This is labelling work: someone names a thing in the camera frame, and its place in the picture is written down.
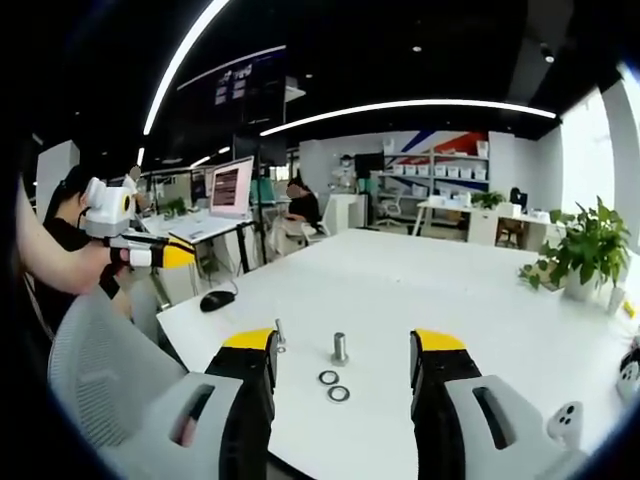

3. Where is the person's head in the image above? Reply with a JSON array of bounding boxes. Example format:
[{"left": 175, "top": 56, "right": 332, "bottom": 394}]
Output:
[{"left": 45, "top": 163, "right": 94, "bottom": 227}]

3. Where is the large green potted plant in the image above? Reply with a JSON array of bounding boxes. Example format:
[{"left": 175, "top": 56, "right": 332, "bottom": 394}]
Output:
[{"left": 518, "top": 196, "right": 632, "bottom": 302}]

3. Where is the white office chair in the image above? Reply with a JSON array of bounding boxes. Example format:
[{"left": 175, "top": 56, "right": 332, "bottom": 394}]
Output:
[{"left": 375, "top": 188, "right": 405, "bottom": 227}]

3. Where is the white desk with black legs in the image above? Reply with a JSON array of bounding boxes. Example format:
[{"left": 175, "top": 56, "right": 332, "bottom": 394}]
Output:
[{"left": 167, "top": 212, "right": 259, "bottom": 281}]

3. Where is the hanging dark display screen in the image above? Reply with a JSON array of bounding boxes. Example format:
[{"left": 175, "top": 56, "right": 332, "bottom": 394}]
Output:
[{"left": 175, "top": 44, "right": 290, "bottom": 125}]

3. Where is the computer monitor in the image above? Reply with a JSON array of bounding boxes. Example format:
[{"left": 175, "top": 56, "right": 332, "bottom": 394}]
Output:
[{"left": 209, "top": 155, "right": 256, "bottom": 220}]

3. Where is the white handheld controller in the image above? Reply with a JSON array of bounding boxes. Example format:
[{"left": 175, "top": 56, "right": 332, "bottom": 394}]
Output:
[{"left": 546, "top": 400, "right": 585, "bottom": 452}]

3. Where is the white desk with cabinet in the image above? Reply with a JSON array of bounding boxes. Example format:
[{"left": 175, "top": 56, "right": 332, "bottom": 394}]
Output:
[{"left": 412, "top": 197, "right": 504, "bottom": 247}]

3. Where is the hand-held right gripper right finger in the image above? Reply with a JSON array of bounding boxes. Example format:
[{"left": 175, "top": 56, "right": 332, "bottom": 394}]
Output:
[{"left": 409, "top": 327, "right": 596, "bottom": 480}]

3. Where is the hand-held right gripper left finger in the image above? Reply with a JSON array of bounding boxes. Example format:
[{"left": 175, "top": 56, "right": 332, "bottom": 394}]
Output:
[{"left": 102, "top": 327, "right": 280, "bottom": 480}]

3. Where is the wooden chair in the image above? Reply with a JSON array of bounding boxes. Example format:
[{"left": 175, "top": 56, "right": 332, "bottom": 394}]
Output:
[{"left": 496, "top": 216, "right": 527, "bottom": 247}]

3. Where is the white storage shelving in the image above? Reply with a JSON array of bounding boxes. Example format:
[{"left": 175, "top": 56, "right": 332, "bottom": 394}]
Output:
[{"left": 370, "top": 138, "right": 492, "bottom": 227}]

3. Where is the large metal threaded stud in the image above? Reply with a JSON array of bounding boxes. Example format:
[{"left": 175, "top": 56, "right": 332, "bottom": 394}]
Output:
[{"left": 330, "top": 330, "right": 352, "bottom": 367}]

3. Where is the long curved ceiling light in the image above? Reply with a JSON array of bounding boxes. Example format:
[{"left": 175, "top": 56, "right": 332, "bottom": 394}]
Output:
[{"left": 142, "top": 0, "right": 232, "bottom": 137}]

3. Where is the person's black shirt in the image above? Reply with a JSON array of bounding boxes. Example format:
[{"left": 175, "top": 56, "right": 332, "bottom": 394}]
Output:
[{"left": 22, "top": 217, "right": 94, "bottom": 341}]

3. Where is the grey mesh office chair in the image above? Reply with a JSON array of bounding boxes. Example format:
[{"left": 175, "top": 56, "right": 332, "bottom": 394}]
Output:
[{"left": 47, "top": 287, "right": 194, "bottom": 451}]

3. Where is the long straight ceiling light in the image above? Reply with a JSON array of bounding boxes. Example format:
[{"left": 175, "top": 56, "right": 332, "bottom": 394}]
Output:
[{"left": 258, "top": 98, "right": 558, "bottom": 138}]

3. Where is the white and black controller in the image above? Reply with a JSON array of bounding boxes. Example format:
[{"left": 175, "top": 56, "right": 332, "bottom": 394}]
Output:
[{"left": 616, "top": 335, "right": 640, "bottom": 407}]

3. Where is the black computer mouse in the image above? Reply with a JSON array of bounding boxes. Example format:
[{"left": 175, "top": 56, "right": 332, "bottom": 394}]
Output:
[{"left": 199, "top": 290, "right": 237, "bottom": 313}]

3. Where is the small green desk plant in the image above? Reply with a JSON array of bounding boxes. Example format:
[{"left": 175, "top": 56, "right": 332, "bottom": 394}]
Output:
[{"left": 471, "top": 190, "right": 507, "bottom": 211}]

